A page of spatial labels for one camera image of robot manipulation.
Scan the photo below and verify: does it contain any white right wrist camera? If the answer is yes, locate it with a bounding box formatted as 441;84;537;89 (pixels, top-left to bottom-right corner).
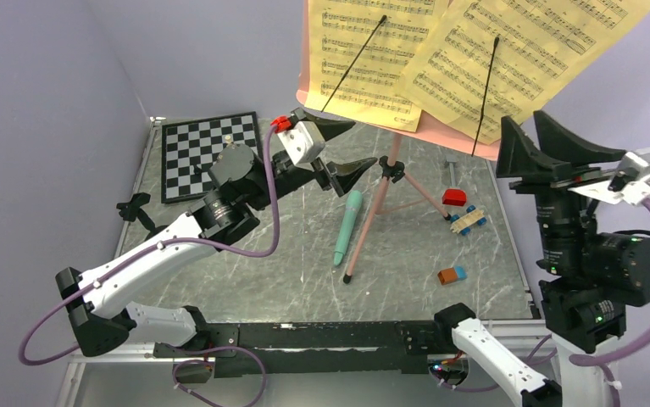
569;148;650;206

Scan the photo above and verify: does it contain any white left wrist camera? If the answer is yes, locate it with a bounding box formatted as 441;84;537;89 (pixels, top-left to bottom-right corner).
271;116;325;165

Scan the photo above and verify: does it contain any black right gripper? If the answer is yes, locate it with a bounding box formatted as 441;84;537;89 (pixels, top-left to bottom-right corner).
494;106;624;274

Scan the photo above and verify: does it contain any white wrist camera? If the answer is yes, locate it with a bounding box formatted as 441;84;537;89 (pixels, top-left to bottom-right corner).
569;148;650;206
271;116;325;165

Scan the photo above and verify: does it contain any red wooden toy car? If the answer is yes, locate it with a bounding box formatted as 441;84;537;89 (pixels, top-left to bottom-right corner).
442;188;487;236

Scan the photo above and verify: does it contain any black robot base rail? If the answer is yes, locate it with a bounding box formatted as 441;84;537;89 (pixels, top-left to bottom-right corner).
153;320;458;378

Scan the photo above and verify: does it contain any yellow sheet music top page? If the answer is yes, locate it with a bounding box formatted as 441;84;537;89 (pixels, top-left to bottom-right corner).
303;0;450;131

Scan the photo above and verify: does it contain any yellow sheet music bottom page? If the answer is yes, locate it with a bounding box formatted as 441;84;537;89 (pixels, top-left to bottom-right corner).
395;0;650;144

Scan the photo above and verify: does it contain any yellow sheet music page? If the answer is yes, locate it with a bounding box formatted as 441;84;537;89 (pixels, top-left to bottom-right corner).
303;0;450;131
395;0;650;144

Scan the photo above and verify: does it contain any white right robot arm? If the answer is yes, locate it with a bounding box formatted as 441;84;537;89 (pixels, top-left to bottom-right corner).
432;110;650;406

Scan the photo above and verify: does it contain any pink perforated music stand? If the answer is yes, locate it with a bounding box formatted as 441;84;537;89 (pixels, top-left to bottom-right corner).
296;1;499;284

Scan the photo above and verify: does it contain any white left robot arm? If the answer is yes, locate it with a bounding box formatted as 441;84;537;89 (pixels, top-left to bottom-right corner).
56;109;375;357

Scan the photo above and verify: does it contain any black white chessboard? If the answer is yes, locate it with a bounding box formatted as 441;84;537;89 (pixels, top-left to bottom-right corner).
161;111;262;204

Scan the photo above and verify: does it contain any mint green toy recorder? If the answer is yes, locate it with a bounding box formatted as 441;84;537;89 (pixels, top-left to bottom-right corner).
333;190;364;266

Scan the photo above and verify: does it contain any orange blue toy block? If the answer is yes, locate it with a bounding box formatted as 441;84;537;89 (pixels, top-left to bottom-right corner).
437;266;467;286

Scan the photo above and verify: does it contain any black clamp knob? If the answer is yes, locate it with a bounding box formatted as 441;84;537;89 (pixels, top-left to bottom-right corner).
116;192;158;237

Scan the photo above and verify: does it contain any grey metal bracket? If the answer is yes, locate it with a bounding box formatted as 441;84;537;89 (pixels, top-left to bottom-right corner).
446;158;458;188

